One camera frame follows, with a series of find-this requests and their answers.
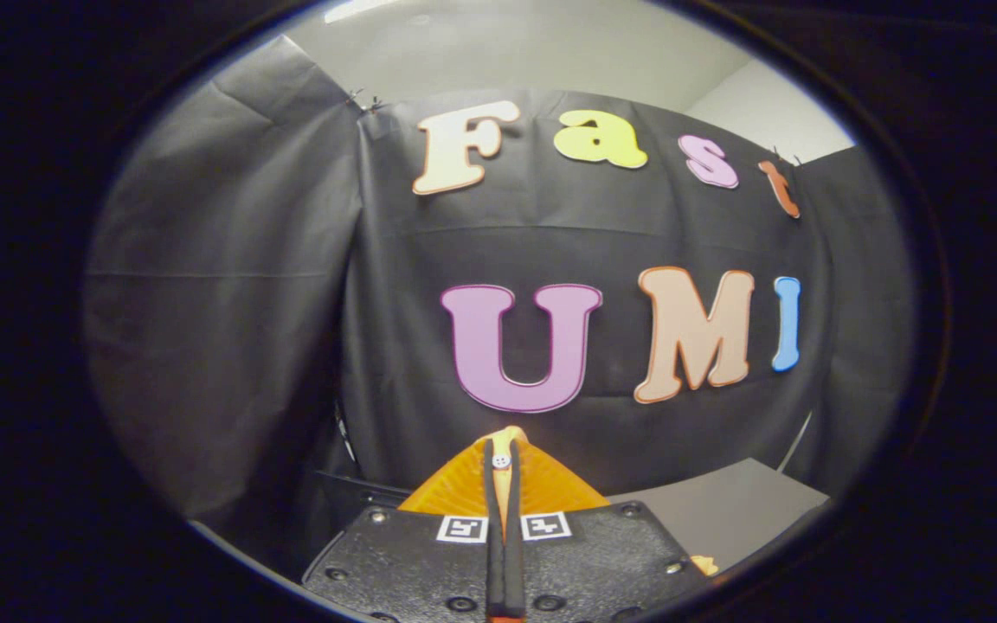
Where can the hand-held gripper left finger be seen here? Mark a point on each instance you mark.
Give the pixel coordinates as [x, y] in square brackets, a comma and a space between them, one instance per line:
[492, 562]

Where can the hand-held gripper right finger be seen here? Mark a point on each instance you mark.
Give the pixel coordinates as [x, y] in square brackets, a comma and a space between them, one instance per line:
[516, 571]

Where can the yellow orange buttoned garment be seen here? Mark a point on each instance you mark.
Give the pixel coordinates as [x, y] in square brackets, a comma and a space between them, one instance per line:
[507, 435]

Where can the black backdrop cloth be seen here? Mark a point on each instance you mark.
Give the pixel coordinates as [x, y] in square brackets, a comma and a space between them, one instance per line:
[230, 303]

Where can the white cabinet with dark frame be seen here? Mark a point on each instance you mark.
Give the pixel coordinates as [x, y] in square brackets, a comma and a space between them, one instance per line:
[723, 506]

